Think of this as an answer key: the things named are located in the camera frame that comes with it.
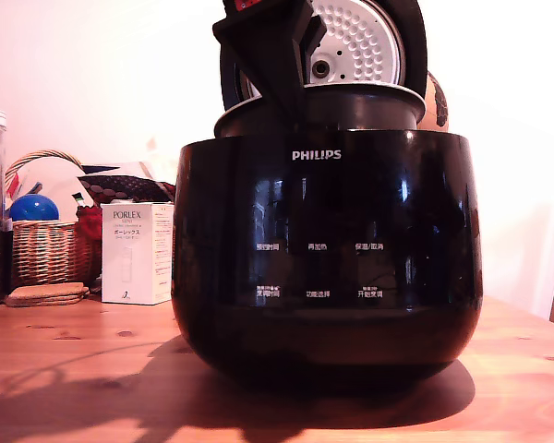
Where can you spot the metal cooking pot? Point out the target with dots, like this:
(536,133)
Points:
(374,111)

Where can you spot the rice cooker lid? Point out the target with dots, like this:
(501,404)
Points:
(360,41)

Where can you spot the black Philips rice cooker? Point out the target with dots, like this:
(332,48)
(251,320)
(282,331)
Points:
(328,277)

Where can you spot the orange patterned round vase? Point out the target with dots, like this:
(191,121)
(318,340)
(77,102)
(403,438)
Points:
(436,104)

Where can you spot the dark dotted cloth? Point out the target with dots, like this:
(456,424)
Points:
(129,187)

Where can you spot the white Porlex box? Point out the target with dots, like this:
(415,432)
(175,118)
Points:
(136,258)

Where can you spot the red knitted item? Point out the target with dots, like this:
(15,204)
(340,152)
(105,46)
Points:
(88,223)

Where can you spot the white paper fan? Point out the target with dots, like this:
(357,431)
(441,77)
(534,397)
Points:
(51,180)

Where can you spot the blue ball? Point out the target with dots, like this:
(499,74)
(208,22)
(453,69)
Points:
(33,208)

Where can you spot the woven wicker basket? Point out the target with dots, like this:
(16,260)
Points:
(46,254)

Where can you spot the cork coaster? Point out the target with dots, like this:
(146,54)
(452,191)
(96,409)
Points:
(37,301)
(51,289)

